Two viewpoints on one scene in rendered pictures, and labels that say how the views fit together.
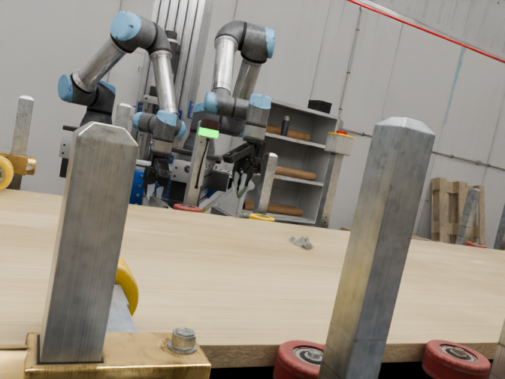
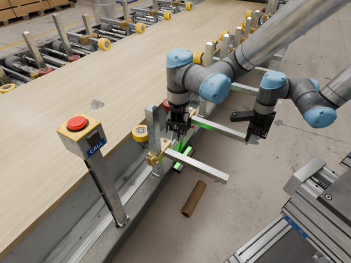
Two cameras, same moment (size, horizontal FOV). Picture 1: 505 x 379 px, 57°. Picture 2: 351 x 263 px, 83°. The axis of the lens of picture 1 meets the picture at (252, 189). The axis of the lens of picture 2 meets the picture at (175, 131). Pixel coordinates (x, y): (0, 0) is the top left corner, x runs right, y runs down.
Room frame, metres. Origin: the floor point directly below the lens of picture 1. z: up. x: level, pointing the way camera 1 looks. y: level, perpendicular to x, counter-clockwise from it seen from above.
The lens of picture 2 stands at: (2.06, -0.28, 1.52)
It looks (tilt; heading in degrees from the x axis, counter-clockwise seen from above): 44 degrees down; 146
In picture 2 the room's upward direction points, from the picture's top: straight up
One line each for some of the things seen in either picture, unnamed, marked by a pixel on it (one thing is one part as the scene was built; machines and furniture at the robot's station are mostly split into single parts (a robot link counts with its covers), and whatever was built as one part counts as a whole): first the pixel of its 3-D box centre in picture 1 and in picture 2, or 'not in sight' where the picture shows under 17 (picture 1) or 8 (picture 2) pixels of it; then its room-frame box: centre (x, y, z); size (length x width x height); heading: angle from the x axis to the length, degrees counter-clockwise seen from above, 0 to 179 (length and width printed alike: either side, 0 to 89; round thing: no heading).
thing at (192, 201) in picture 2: not in sight; (194, 198); (1.51, 0.27, 0.04); 0.30 x 0.08 x 0.08; 116
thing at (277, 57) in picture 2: not in sight; (245, 50); (1.16, 0.92, 0.95); 0.50 x 0.04 x 0.04; 26
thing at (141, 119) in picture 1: (150, 123); (300, 91); (1.80, 0.44, 1.12); 0.11 x 0.11 x 0.08; 55
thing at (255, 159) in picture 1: (251, 156); (178, 115); (1.63, 0.03, 1.08); 0.09 x 0.08 x 0.12; 136
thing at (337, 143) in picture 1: (339, 144); (83, 136); (1.67, -0.27, 1.18); 0.07 x 0.07 x 0.08; 26
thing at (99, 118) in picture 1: (98, 120); not in sight; (2.18, 0.78, 1.09); 0.15 x 0.15 x 0.10
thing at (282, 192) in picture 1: (273, 186); not in sight; (4.47, -0.20, 0.78); 0.90 x 0.45 x 1.55; 119
